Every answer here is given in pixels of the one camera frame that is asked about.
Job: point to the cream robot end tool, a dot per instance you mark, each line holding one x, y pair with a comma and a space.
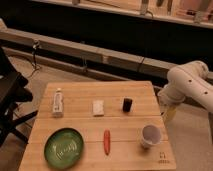
169, 113

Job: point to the dark eraser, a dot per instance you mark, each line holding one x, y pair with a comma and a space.
127, 103

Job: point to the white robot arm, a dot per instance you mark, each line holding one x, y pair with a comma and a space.
186, 80

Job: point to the white paper cup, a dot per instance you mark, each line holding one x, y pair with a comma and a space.
150, 136

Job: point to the orange carrot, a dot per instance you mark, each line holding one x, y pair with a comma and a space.
106, 141

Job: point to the white sponge block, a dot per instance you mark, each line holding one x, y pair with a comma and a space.
98, 108

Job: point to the green glass plate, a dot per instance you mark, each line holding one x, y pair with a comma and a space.
63, 148

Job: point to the white toothpaste tube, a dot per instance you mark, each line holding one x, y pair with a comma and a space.
57, 108

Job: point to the black chair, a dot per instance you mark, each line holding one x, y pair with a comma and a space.
12, 90

